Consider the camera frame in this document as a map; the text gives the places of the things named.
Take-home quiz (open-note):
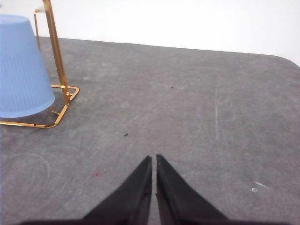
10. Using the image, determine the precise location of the gold wire cup rack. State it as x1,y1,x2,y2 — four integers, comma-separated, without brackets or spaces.
0,0,79,128

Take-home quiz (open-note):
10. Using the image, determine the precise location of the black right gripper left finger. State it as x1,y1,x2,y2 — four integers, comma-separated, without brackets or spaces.
82,156,152,225

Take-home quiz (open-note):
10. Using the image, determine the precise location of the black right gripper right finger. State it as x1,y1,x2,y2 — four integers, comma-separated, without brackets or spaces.
156,154,229,225

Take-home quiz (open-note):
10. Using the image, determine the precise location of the blue plastic cup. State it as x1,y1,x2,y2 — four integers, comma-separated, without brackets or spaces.
0,14,55,118

